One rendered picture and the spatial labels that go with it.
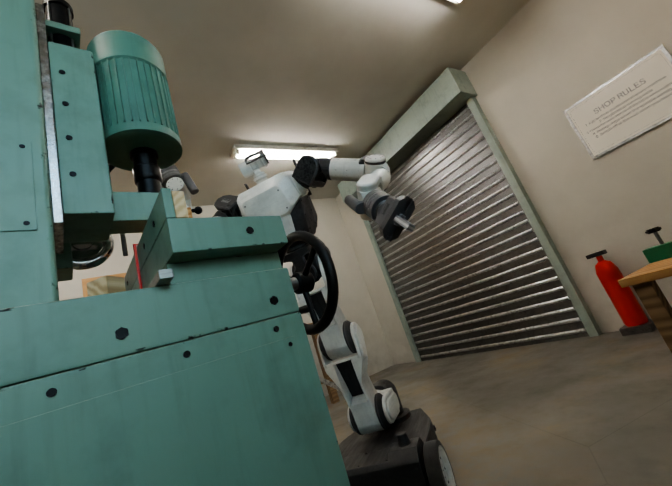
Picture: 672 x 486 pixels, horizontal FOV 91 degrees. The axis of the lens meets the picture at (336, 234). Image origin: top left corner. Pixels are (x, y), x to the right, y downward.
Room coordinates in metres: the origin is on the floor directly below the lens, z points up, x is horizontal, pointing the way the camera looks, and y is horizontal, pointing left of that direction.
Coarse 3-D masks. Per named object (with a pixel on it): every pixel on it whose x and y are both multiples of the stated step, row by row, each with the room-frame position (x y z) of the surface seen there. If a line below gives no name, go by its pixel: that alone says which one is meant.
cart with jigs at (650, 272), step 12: (660, 228) 1.24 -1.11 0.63; (660, 240) 1.26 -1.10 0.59; (648, 252) 1.27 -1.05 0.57; (660, 252) 1.25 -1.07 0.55; (648, 264) 1.26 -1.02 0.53; (660, 264) 1.14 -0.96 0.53; (636, 276) 1.06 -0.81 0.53; (648, 276) 1.04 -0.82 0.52; (660, 276) 1.02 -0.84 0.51; (636, 288) 1.09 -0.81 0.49; (648, 288) 1.07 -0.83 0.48; (648, 300) 1.08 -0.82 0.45; (660, 300) 1.06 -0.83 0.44; (648, 312) 1.10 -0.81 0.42; (660, 312) 1.07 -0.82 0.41; (660, 324) 1.09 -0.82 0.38
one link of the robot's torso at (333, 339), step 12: (324, 276) 1.40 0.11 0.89; (324, 288) 1.41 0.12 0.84; (300, 300) 1.44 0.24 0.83; (312, 300) 1.48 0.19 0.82; (324, 300) 1.47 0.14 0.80; (336, 312) 1.47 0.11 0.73; (336, 324) 1.45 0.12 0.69; (348, 324) 1.50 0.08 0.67; (324, 336) 1.49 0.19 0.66; (336, 336) 1.47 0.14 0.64; (348, 336) 1.47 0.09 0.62; (324, 348) 1.50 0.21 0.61; (336, 348) 1.49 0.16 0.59; (348, 348) 1.48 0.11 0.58
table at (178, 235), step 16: (176, 224) 0.48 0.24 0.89; (192, 224) 0.50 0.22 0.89; (208, 224) 0.51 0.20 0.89; (224, 224) 0.53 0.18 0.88; (240, 224) 0.55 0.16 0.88; (256, 224) 0.58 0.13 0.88; (272, 224) 0.60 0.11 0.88; (160, 240) 0.51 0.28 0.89; (176, 240) 0.48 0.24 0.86; (192, 240) 0.49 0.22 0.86; (208, 240) 0.51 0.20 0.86; (224, 240) 0.53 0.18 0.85; (240, 240) 0.55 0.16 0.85; (256, 240) 0.57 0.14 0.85; (272, 240) 0.59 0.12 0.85; (160, 256) 0.53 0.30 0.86; (176, 256) 0.49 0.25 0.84; (192, 256) 0.51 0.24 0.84; (208, 256) 0.54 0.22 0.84; (224, 256) 0.57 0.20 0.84; (144, 272) 0.63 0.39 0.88
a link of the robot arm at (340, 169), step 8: (336, 160) 1.18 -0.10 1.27; (344, 160) 1.17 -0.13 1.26; (352, 160) 1.17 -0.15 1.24; (360, 160) 1.15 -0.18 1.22; (368, 160) 1.10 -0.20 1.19; (376, 160) 1.10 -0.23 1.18; (384, 160) 1.11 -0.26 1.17; (336, 168) 1.18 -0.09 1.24; (344, 168) 1.17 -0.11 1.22; (352, 168) 1.16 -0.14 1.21; (360, 168) 1.16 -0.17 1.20; (336, 176) 1.20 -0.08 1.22; (344, 176) 1.19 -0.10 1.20; (352, 176) 1.18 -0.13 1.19; (360, 176) 1.17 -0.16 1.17
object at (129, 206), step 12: (120, 192) 0.61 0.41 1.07; (132, 192) 0.63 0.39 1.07; (144, 192) 0.64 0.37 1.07; (120, 204) 0.61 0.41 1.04; (132, 204) 0.62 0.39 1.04; (144, 204) 0.64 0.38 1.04; (120, 216) 0.61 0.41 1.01; (132, 216) 0.62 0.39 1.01; (144, 216) 0.64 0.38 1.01; (120, 228) 0.64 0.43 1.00; (132, 228) 0.66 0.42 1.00
